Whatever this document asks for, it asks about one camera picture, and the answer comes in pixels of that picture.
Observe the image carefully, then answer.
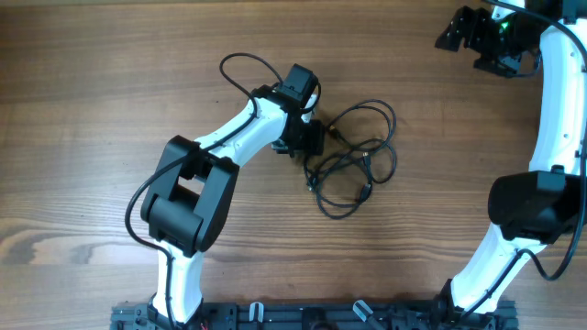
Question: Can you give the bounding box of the right camera black cable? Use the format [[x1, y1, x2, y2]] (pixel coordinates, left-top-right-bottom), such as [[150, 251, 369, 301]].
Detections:
[[458, 0, 587, 322]]

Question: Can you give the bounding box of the left camera black cable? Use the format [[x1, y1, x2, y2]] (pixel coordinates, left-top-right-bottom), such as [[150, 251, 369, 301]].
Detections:
[[124, 51, 285, 330]]

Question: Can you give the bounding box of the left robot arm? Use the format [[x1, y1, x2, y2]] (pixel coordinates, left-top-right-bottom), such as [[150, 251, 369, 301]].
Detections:
[[140, 64, 325, 329]]

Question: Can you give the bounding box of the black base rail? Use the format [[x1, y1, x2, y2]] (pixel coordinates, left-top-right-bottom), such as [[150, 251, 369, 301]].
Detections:
[[110, 301, 519, 330]]

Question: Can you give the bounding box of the black USB cable bundle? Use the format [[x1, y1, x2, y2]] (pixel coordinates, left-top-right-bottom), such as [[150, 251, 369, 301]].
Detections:
[[302, 98, 398, 220]]

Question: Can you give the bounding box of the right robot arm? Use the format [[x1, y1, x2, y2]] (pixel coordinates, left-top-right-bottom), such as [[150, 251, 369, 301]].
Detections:
[[431, 1, 586, 329]]

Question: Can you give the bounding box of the camera black cable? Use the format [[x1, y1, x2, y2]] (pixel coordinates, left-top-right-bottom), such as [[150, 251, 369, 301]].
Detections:
[[458, 0, 587, 322], [124, 51, 285, 330]]

